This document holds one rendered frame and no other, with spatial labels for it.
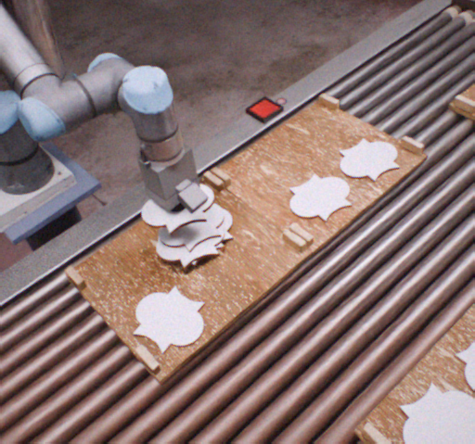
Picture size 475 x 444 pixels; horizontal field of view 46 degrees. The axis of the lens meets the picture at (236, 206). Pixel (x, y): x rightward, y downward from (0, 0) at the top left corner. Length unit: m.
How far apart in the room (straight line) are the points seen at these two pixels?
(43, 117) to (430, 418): 0.80
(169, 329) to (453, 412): 0.52
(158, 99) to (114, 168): 2.00
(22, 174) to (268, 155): 0.62
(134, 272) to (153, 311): 0.12
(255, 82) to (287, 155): 1.92
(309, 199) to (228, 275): 0.27
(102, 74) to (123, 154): 1.99
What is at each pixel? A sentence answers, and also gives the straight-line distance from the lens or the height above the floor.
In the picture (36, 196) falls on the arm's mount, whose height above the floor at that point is 0.91.
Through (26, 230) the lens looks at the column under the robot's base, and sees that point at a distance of 1.49.
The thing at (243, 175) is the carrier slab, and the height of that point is 0.94.
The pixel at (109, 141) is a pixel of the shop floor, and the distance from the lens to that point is 3.08.
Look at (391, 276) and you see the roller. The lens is 1.19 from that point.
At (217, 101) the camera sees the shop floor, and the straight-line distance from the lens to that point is 3.19.
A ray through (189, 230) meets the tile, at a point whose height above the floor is 0.99.
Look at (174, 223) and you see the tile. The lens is 1.09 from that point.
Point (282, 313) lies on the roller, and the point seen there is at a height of 0.91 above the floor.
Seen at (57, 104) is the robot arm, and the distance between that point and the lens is 0.97.
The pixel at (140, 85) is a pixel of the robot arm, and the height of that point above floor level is 1.38.
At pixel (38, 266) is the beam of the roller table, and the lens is 1.34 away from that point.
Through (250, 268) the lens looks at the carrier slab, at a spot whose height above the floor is 0.94.
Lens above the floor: 1.88
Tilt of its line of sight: 47 degrees down
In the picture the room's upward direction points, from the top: 9 degrees counter-clockwise
